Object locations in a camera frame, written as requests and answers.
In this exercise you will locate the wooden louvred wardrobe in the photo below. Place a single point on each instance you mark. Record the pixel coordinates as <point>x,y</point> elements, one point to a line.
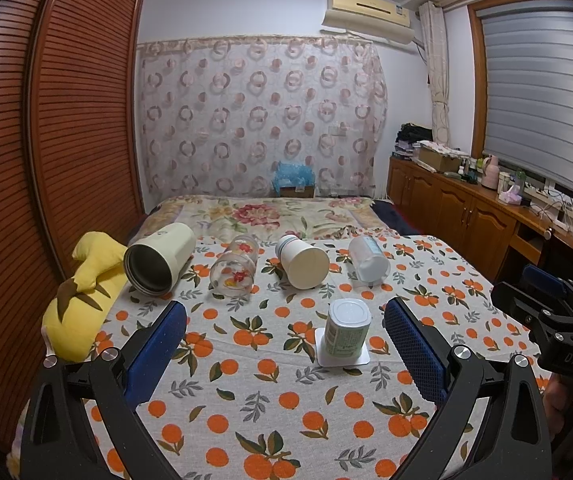
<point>41,135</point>

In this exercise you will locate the orange fruit print cloth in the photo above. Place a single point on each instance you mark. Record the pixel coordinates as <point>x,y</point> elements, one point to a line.
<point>266,410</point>

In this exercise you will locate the blue plastic bag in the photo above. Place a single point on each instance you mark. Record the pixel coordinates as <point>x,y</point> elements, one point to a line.
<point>291,175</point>

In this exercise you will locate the green and white cup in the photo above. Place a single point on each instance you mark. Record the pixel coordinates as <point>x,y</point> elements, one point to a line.
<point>349,327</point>

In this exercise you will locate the small cardboard box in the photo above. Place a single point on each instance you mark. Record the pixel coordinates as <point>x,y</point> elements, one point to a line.
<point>297,191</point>

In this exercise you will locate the floral bed sheet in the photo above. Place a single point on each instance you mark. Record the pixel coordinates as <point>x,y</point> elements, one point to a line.
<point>266,215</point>

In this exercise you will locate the pink tissue box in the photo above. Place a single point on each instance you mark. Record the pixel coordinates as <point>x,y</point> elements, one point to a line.
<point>511,195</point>

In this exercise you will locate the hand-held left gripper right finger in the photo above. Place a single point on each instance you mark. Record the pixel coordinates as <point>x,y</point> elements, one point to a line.
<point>415,355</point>

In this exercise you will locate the white wall air conditioner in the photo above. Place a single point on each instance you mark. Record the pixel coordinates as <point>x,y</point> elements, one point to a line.
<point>366,17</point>

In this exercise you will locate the large cardboard box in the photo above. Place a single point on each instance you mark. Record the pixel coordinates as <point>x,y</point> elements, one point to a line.
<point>441,160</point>

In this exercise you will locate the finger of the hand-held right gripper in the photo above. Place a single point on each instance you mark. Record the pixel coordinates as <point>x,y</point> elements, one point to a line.
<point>513,300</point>
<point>541,280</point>

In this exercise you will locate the white paper cup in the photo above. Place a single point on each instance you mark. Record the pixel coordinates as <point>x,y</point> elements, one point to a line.
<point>304,265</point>

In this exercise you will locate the dark blue cloth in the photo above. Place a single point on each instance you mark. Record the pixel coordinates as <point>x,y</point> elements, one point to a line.
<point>391,215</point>

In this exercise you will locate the white square coaster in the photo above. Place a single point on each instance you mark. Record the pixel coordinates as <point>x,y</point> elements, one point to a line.
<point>334,358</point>

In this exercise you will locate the white power strip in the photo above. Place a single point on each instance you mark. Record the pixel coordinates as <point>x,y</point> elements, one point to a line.
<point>546,191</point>

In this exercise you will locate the wooden side cabinet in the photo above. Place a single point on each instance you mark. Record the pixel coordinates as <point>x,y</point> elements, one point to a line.
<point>456,210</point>

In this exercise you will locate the pink flask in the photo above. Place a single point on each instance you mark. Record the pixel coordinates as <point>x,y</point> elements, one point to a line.
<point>489,175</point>

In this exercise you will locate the circle pattern sheer curtain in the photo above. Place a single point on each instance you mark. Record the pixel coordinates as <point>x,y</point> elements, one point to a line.
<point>261,110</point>

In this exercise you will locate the clear plastic cup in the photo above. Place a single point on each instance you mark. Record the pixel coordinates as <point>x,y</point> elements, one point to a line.
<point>369,260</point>

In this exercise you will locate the beige window curtain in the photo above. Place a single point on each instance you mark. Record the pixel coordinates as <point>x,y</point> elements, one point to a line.
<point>436,75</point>

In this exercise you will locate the grey window blind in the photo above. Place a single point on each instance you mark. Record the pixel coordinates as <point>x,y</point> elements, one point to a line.
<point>546,95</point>

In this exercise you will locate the cream steel tumbler cup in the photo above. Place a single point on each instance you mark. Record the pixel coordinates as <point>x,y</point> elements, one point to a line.
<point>164,252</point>

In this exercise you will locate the pile of dark clothes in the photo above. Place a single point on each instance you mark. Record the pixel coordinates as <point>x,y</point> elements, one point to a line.
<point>411,135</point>

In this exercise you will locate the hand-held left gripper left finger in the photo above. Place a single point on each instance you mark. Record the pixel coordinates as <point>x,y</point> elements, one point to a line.
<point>155,352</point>

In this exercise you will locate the floral print glass cup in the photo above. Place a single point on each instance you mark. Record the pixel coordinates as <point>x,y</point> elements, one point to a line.
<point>236,265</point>

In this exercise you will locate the yellow plush toy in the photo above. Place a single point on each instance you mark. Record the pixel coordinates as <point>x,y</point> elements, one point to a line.
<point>84,290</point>

